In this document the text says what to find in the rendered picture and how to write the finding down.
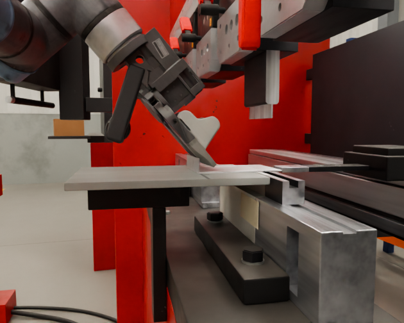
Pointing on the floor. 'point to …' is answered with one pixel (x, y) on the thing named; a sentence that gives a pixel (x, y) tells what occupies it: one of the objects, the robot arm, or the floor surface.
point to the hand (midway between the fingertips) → (201, 161)
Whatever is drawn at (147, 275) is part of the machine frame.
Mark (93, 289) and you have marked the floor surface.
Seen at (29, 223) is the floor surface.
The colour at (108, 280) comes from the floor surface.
